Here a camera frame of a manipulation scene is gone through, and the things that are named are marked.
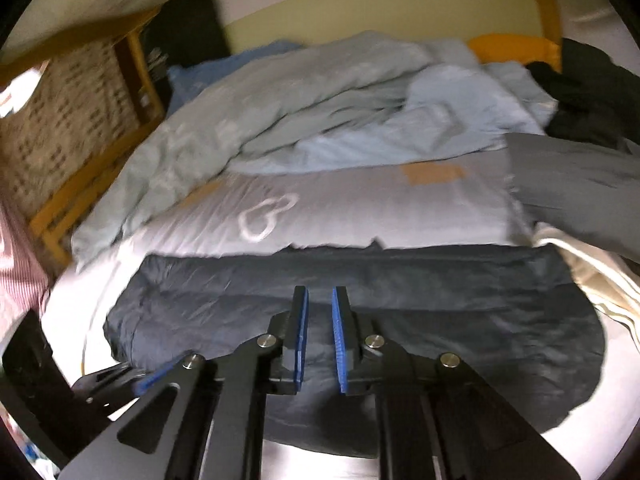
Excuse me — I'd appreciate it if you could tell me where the orange pillow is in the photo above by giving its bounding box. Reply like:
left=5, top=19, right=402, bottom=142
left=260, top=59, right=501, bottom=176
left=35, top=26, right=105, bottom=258
left=467, top=32, right=561, bottom=66

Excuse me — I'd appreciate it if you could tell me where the cream folded cloth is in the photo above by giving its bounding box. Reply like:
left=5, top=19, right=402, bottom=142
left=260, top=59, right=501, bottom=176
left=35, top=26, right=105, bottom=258
left=532, top=222, right=640, bottom=331

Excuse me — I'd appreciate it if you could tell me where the black garment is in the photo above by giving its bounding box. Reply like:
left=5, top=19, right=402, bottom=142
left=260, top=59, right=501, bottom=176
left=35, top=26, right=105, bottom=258
left=525, top=37, right=640, bottom=148

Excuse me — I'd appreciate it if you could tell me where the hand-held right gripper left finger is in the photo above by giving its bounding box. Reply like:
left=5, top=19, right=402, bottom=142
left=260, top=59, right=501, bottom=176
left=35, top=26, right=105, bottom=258
left=57, top=285, right=311, bottom=480

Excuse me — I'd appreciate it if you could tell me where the light blue-grey duvet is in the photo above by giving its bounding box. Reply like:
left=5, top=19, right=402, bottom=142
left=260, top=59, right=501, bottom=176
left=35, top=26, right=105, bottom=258
left=70, top=30, right=558, bottom=268

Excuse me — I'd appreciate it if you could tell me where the wooden bed frame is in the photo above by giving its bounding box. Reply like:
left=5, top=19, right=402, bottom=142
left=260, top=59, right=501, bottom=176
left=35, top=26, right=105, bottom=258
left=0, top=0, right=562, bottom=271

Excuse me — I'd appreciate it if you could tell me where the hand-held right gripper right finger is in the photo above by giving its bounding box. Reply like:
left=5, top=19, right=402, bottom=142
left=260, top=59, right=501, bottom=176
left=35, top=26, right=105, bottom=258
left=331, top=286, right=566, bottom=480

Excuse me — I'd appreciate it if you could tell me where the black puffer jacket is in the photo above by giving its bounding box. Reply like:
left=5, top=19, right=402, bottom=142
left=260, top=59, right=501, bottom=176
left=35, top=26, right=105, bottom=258
left=102, top=244, right=606, bottom=461

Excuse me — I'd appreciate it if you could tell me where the blue pillow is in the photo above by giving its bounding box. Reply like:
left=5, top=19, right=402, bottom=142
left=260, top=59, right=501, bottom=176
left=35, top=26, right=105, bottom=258
left=167, top=40, right=306, bottom=111

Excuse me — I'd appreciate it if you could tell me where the brown plaid curtain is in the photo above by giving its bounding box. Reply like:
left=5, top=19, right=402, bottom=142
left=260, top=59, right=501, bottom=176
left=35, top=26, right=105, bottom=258
left=0, top=40, right=146, bottom=221

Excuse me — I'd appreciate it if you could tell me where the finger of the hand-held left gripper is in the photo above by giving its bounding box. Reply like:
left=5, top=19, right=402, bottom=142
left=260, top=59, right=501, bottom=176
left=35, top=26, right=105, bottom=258
left=70, top=360, right=173, bottom=413

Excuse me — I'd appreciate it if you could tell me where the grey garment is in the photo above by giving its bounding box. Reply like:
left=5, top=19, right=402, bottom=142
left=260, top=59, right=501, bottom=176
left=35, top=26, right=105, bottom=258
left=505, top=132, right=640, bottom=281

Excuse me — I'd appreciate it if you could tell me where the black bag with white print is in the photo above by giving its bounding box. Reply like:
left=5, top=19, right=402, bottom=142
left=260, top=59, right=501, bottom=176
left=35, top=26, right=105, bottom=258
left=145, top=0, right=233, bottom=68

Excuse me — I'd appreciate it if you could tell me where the light printed bed sheet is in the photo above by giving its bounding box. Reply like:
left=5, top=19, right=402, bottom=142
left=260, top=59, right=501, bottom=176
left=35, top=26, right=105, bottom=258
left=40, top=157, right=616, bottom=480

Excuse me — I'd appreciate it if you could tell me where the pink striped cloth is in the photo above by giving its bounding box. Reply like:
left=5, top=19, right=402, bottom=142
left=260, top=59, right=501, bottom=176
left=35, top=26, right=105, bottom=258
left=0, top=195, right=56, bottom=341

